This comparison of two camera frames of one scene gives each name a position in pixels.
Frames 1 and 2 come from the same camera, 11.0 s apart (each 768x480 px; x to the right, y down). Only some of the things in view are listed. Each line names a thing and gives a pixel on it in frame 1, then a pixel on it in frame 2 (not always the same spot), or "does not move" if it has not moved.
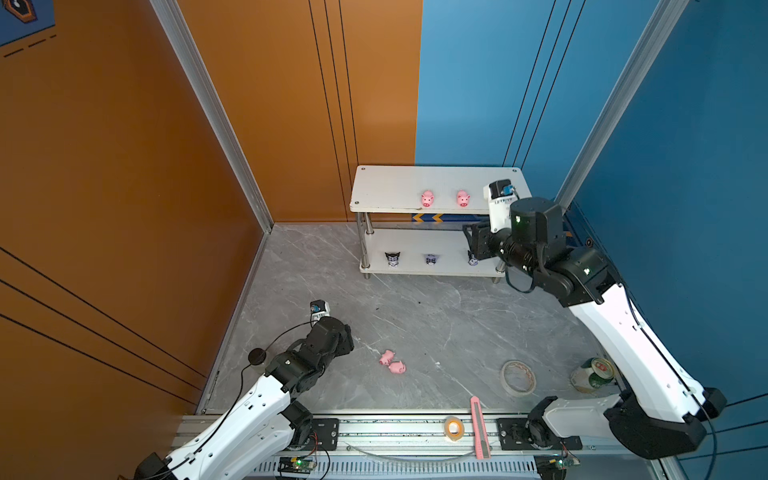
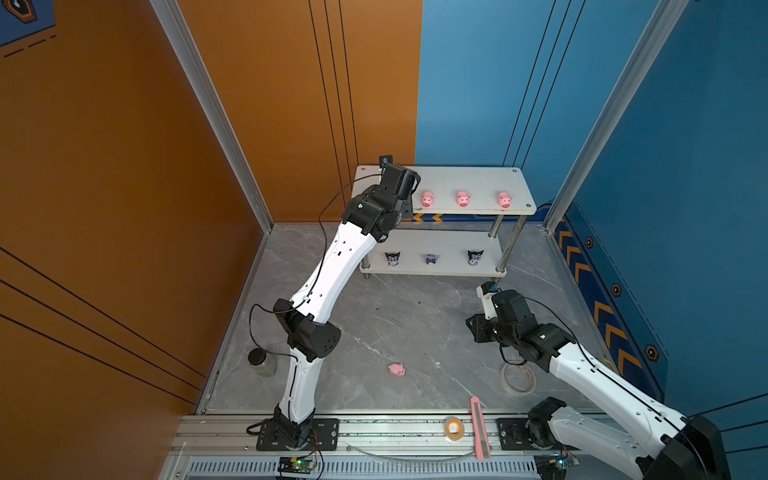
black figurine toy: x=393 y=259 does not move
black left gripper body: x=344 y=346 -> x=406 y=209
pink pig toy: x=397 y=367 does not move
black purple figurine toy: x=471 y=259 does not move
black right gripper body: x=489 y=244 -> x=492 y=330
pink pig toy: x=427 y=198 does not move
